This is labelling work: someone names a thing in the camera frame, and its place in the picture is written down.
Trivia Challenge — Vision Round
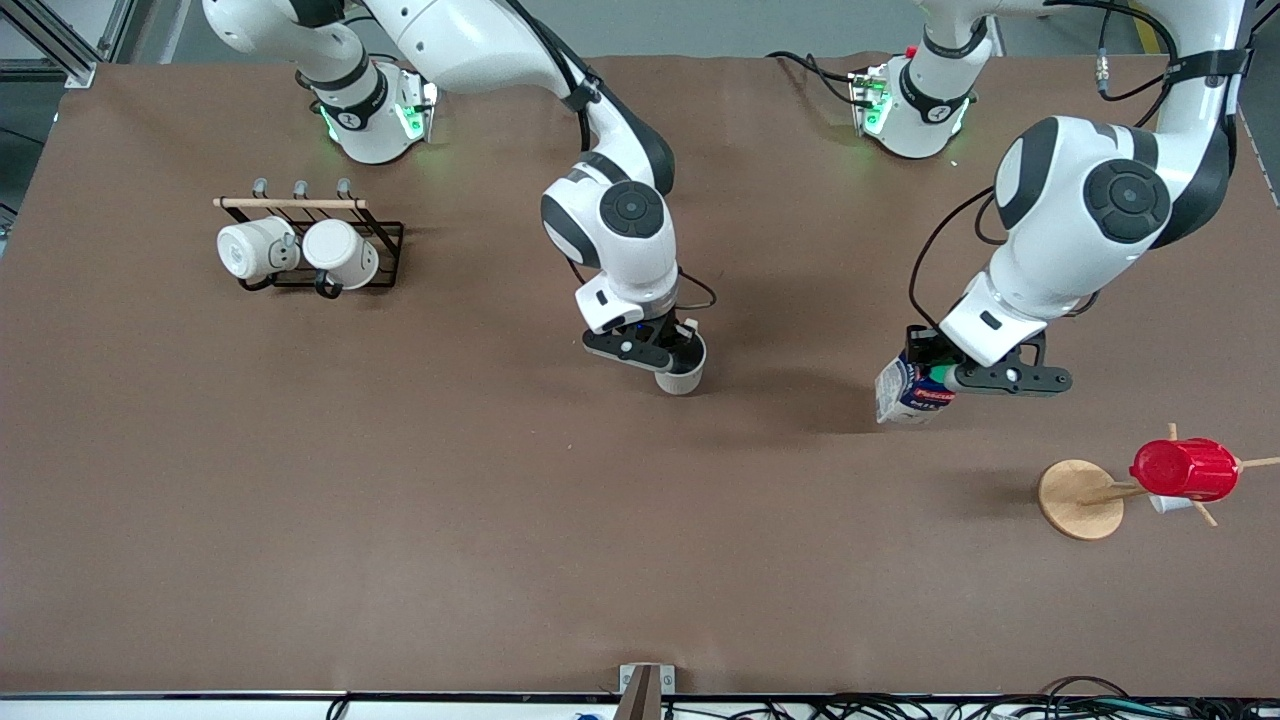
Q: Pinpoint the black cable bundle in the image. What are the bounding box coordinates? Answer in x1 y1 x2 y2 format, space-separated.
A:
660 675 1280 720

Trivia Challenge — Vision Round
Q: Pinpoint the wooden mug tree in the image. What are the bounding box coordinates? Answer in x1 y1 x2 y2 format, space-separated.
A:
1038 423 1280 541

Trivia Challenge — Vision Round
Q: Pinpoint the aluminium frame profile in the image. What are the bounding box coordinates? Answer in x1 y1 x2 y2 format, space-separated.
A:
0 0 131 89

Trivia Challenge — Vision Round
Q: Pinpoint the plain white mug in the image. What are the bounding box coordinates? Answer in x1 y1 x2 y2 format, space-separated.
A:
302 219 381 292

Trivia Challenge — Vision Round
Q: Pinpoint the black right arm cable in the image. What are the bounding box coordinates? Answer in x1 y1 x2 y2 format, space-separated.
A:
505 0 719 313

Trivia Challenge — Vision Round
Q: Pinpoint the grey mug with handle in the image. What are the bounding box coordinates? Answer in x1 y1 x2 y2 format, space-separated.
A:
654 318 708 397

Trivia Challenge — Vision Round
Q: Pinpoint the red ribbed cup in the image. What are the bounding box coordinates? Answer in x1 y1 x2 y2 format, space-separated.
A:
1130 438 1242 503

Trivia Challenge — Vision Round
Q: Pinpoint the white mug with print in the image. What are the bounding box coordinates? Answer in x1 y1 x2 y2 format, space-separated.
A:
217 217 301 284

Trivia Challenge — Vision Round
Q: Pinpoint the black left base cable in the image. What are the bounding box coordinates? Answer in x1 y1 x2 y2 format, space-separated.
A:
766 50 873 107

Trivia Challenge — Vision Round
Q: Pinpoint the brown table cover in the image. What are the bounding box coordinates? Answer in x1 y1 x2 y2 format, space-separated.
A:
0 55 1280 698

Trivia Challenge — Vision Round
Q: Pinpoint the blue white milk carton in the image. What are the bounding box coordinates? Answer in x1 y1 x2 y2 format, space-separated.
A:
874 354 959 427

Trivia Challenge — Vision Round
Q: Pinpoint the grey metal camera bracket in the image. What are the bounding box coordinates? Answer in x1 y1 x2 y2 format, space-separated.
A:
618 663 676 720

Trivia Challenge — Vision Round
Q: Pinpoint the black wire mug rack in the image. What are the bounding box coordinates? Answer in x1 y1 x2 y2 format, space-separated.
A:
213 177 405 299

